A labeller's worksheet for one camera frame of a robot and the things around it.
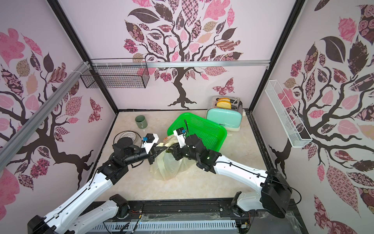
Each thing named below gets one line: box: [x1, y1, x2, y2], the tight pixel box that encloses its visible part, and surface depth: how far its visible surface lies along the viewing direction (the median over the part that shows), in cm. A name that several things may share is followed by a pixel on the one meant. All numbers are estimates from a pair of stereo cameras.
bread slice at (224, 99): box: [217, 97, 231, 102], surface depth 102 cm
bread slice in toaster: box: [216, 100, 232, 110], surface depth 100 cm
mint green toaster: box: [205, 95, 244, 132], surface depth 100 cm
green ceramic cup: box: [134, 115, 148, 130], surface depth 109 cm
